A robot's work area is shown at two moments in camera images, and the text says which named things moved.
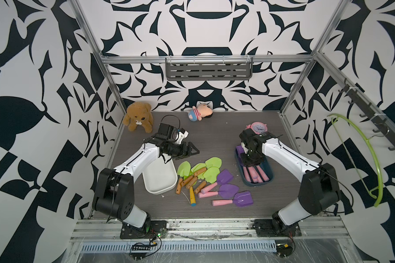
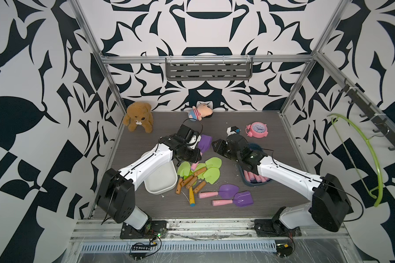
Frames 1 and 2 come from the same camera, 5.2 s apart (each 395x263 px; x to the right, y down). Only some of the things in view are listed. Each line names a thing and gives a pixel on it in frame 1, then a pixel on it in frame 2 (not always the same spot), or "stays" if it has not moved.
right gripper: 247,163 to 219,145
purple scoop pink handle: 226,191 stays
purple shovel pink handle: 224,176 to 204,143
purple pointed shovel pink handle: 265,178 stays
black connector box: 283,250 stays
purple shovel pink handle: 242,198 stays
